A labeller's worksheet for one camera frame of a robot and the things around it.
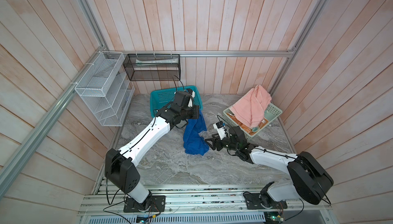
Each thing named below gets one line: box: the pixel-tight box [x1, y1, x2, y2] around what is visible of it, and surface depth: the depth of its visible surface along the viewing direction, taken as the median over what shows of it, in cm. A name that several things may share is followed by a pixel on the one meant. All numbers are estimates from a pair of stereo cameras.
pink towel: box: [229, 84, 272, 128], surface depth 106 cm
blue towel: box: [183, 108, 210, 156], surface depth 91 cm
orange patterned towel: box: [226, 112, 270, 136], surface depth 100 cm
